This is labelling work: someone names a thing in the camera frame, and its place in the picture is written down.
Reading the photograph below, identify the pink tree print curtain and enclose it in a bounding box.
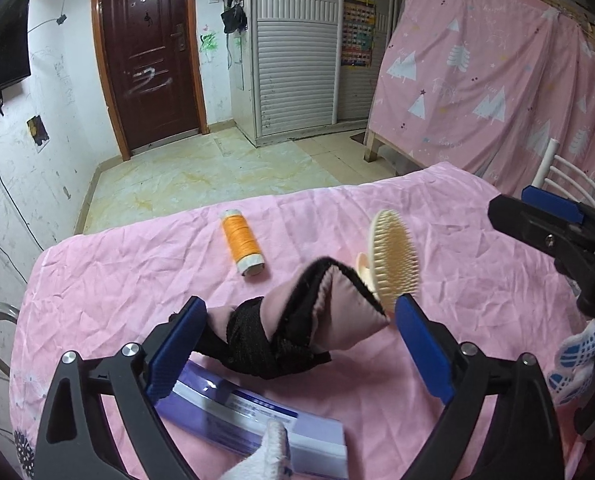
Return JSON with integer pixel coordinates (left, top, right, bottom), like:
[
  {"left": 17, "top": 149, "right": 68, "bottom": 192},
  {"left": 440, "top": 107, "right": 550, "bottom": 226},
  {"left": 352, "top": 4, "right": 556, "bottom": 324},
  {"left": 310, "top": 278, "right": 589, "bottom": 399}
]
[{"left": 366, "top": 0, "right": 595, "bottom": 211}]

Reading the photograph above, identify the orange thread spool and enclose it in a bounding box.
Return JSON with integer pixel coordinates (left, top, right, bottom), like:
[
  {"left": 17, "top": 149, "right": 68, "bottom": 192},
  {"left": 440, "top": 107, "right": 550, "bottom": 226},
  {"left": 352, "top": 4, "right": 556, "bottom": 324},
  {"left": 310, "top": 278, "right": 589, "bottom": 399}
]
[{"left": 221, "top": 208, "right": 266, "bottom": 277}]

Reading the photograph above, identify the beige round brush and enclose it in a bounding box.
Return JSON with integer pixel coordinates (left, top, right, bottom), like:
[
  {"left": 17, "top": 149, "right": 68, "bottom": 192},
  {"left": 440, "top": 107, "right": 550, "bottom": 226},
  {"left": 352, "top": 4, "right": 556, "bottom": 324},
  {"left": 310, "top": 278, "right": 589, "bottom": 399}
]
[{"left": 355, "top": 210, "right": 421, "bottom": 317}]

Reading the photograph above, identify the white shutter wardrobe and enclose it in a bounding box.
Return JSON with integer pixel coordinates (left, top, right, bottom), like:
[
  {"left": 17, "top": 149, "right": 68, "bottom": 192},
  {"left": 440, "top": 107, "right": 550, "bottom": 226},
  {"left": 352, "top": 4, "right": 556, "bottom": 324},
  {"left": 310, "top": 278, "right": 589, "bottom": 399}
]
[{"left": 230, "top": 0, "right": 408, "bottom": 148}]

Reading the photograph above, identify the black wall television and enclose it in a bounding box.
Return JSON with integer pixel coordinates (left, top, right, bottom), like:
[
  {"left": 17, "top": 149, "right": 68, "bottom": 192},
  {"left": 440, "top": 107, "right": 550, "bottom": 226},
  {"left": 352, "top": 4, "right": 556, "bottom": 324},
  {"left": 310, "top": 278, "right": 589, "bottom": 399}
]
[{"left": 0, "top": 0, "right": 32, "bottom": 103}]

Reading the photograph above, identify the pink tablecloth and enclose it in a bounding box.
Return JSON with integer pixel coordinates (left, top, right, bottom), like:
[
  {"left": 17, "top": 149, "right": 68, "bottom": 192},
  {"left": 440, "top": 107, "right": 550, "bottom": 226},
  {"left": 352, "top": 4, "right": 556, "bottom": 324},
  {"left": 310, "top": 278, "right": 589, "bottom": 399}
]
[{"left": 8, "top": 161, "right": 595, "bottom": 480}]

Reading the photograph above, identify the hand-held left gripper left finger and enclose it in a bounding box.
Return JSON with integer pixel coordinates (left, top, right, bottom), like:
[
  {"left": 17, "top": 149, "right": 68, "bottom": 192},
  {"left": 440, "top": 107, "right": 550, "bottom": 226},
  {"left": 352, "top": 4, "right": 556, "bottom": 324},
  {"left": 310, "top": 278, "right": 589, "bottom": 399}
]
[{"left": 32, "top": 296, "right": 208, "bottom": 480}]

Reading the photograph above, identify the white slatted chair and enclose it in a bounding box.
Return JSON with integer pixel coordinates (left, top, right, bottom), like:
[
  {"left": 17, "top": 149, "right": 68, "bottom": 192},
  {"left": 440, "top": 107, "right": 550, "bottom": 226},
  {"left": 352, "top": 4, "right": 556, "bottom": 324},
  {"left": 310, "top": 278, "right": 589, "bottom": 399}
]
[{"left": 531, "top": 139, "right": 595, "bottom": 221}]

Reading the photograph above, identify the colourful chart wall poster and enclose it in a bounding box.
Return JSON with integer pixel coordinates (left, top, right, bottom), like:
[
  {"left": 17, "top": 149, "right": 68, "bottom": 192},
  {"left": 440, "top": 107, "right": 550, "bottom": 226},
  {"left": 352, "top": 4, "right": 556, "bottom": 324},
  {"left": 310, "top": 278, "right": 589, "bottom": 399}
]
[{"left": 341, "top": 0, "right": 377, "bottom": 68}]

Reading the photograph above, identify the person's left hand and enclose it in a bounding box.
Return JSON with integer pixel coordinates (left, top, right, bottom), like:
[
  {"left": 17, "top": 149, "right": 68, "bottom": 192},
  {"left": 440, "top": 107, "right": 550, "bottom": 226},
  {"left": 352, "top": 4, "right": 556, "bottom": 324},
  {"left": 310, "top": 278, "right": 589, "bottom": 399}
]
[{"left": 222, "top": 419, "right": 292, "bottom": 480}]

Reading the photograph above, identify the square wall opening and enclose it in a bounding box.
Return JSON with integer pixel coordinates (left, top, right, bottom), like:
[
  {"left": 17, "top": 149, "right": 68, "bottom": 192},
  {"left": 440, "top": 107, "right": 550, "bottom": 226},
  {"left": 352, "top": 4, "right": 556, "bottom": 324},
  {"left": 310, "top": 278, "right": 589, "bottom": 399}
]
[{"left": 26, "top": 115, "right": 51, "bottom": 147}]

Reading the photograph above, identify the wooden bed frame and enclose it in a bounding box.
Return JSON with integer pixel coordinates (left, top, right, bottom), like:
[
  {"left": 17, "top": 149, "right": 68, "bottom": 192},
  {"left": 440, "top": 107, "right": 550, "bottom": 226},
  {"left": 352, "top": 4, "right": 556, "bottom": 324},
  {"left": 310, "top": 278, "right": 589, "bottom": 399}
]
[{"left": 362, "top": 129, "right": 428, "bottom": 168}]

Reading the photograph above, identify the pink and black cloth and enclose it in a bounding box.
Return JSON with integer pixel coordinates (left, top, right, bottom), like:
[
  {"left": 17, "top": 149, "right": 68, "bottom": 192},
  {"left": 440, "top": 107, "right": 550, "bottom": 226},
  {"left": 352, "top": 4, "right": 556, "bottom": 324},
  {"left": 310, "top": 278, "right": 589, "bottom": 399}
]
[{"left": 195, "top": 256, "right": 391, "bottom": 380}]

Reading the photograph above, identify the dark brown door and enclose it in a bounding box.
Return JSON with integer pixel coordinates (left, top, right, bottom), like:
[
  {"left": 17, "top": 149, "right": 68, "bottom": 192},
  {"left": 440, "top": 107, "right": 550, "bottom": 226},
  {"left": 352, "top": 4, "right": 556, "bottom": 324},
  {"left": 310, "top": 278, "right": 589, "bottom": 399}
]
[{"left": 90, "top": 0, "right": 209, "bottom": 162}]

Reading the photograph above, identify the black hanging bag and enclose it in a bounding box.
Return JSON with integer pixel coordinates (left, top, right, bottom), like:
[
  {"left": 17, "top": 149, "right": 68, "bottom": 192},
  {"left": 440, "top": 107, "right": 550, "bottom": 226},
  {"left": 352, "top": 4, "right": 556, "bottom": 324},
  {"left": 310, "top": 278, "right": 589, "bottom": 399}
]
[{"left": 221, "top": 4, "right": 248, "bottom": 35}]

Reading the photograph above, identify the purple and white packet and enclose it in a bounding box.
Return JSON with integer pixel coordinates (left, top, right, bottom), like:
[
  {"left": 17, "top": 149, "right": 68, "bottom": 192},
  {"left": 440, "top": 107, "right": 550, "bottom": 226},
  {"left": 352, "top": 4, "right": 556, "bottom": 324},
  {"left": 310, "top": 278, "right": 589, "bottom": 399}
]
[{"left": 155, "top": 360, "right": 349, "bottom": 480}]

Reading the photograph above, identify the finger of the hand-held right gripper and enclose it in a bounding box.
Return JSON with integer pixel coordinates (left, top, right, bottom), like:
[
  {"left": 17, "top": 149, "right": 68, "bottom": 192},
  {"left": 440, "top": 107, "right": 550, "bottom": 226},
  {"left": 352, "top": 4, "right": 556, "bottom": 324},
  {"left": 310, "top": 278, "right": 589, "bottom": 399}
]
[
  {"left": 487, "top": 194, "right": 578, "bottom": 261},
  {"left": 521, "top": 185, "right": 593, "bottom": 228}
]

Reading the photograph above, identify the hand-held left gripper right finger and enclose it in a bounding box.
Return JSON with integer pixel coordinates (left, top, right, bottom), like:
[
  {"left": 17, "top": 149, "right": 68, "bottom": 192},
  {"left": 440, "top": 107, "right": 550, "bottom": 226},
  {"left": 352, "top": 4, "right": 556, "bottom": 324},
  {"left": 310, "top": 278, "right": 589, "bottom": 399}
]
[{"left": 395, "top": 294, "right": 564, "bottom": 480}]

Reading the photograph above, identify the person's right hand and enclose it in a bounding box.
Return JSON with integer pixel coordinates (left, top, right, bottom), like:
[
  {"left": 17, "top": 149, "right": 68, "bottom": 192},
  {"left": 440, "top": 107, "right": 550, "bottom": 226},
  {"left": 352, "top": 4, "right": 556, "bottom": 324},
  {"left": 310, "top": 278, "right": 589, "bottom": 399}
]
[{"left": 549, "top": 319, "right": 595, "bottom": 405}]

